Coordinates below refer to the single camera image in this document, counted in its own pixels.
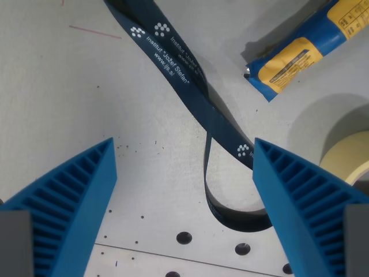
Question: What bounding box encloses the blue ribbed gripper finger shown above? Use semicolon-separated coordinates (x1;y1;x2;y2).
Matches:
251;137;369;277
0;137;118;277

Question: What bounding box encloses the blue and yellow bag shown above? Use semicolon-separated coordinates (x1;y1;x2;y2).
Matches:
244;0;369;103

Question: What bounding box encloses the beige masking tape roll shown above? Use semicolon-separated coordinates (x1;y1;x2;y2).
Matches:
318;130;369;186

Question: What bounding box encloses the dark blue printed lanyard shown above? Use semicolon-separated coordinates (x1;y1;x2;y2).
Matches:
103;0;273;233

